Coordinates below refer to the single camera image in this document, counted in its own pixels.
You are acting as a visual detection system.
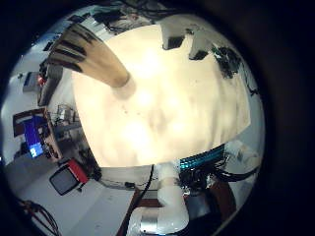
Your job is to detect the brown door with frosted window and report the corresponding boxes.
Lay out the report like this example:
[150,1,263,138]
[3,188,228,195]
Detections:
[119,178,238,236]

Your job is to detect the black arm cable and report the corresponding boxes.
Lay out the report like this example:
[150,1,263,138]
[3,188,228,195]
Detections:
[125,163,156,232]

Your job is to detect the teal ribbed device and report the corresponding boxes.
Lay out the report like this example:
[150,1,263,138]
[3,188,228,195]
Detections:
[179,146,226,171]

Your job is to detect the wooden office desk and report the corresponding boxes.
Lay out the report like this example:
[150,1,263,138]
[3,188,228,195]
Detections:
[12,107,64,162]

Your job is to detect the tangled floor cables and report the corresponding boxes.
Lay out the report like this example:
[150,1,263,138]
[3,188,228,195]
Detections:
[19,199,61,236]

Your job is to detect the computer monitor with purple screen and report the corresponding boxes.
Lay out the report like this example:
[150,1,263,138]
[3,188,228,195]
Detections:
[23,116,45,159]

